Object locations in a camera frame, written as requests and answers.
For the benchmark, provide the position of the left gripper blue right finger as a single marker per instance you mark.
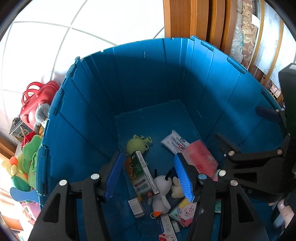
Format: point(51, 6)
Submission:
point(187, 175)

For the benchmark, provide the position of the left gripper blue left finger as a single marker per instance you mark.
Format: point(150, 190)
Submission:
point(111, 174)

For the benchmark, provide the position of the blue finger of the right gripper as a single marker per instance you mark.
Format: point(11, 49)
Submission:
point(268, 114)

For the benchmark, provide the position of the cream bear plush blue dress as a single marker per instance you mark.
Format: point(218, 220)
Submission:
point(176, 189)

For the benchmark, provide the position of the small white box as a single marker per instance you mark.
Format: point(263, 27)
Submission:
point(136, 207)

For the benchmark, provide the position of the orange green medicine box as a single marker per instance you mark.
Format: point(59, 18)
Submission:
point(140, 176)

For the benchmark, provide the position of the kotex pad pack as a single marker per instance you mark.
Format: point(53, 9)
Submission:
point(184, 212)

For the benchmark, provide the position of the white rabbit plush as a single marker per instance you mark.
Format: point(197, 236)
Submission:
point(160, 204)

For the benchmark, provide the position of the white blue red packet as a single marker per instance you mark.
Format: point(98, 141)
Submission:
point(175, 143)

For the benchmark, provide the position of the green round plush ball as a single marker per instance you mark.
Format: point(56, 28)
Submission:
point(138, 143)

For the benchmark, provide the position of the large pink tissue pack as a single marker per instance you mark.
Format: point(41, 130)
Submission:
point(198, 155)

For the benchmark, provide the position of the person right hand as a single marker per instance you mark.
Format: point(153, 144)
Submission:
point(283, 214)

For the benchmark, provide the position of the long white carton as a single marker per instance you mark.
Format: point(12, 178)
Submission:
point(167, 231)

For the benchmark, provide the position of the blue plastic storage crate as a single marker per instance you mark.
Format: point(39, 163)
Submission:
point(150, 88)

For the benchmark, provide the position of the rolled patterned carpet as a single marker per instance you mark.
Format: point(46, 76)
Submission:
point(245, 33)

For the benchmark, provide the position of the pink pig plush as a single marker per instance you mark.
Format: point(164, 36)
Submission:
point(32, 209)

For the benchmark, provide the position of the green yellow plush dinosaur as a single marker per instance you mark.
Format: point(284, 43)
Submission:
point(22, 169)

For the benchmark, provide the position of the blue plastic fan paddle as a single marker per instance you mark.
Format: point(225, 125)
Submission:
point(19, 195)

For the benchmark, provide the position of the grey elephant plush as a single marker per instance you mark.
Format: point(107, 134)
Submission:
point(41, 116)

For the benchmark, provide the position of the black gift box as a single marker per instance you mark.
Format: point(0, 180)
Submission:
point(19, 129)

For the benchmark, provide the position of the red toy suitcase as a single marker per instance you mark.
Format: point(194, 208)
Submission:
point(35, 95)

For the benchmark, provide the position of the wooden door frame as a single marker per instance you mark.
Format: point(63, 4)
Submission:
point(209, 20)

